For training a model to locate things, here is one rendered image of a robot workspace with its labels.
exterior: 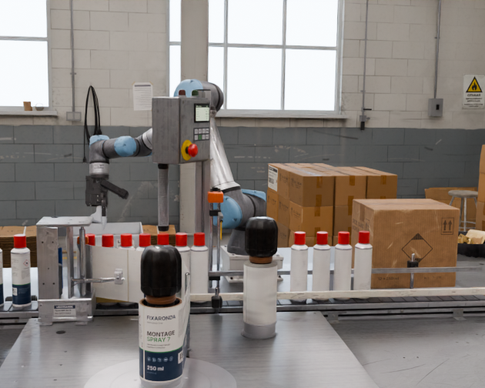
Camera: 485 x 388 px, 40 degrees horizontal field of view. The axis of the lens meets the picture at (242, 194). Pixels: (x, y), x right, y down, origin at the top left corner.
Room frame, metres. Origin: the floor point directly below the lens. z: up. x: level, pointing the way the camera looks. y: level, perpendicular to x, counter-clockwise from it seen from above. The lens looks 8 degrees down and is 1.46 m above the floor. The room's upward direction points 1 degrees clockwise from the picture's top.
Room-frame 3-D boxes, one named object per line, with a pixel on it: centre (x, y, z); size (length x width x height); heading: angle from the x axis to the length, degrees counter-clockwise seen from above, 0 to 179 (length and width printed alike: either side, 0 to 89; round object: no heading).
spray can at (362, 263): (1.95, -0.37, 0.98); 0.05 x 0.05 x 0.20
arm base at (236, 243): (2.39, -0.02, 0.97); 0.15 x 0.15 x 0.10
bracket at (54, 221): (1.75, 0.47, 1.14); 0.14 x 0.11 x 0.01; 97
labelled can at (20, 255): (1.82, 0.62, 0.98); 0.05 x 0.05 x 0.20
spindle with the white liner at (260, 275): (1.63, -0.05, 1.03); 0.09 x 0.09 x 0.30
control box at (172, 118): (1.97, 0.18, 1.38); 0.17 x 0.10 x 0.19; 152
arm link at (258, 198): (2.39, -0.02, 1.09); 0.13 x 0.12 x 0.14; 151
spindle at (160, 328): (1.28, 0.16, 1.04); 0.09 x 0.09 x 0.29
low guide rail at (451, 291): (1.90, -0.23, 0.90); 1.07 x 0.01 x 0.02; 97
